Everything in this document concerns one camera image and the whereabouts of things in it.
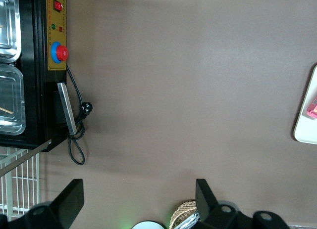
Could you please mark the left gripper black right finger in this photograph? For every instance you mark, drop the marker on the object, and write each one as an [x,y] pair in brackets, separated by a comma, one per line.
[218,216]

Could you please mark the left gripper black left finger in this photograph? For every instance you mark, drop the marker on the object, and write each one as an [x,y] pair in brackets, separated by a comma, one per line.
[64,209]

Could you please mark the aluminium foil tray stack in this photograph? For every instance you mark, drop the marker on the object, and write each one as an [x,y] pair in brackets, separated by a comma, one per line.
[189,222]

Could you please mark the beige plastic tray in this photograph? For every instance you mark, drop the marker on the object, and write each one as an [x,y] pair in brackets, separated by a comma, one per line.
[307,130]

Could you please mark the wicker basket with foil trays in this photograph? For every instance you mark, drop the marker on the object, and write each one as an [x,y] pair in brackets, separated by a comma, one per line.
[182,210]

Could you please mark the grey metal lever bar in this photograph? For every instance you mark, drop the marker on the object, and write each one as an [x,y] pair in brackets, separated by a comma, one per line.
[27,156]

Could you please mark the black power plug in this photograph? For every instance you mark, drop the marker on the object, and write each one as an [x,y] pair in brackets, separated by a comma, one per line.
[87,109]

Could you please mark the steel food container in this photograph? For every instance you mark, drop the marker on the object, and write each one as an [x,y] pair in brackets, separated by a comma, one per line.
[8,23]
[12,100]

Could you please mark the black sealing machine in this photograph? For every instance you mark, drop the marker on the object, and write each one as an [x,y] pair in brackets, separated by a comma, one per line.
[34,90]

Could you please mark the brown table cover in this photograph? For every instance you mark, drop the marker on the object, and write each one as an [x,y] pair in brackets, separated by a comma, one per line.
[185,90]

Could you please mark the pink snack packet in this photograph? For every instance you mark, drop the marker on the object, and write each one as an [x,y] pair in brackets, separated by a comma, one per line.
[312,109]

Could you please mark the red emergency stop button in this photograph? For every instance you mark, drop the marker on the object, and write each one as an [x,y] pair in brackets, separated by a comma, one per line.
[60,53]

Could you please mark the yellow control panel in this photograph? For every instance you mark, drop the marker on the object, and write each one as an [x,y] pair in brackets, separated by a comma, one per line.
[56,33]

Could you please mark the red rocker switch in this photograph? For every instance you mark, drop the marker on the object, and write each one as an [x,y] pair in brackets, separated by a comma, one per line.
[58,6]

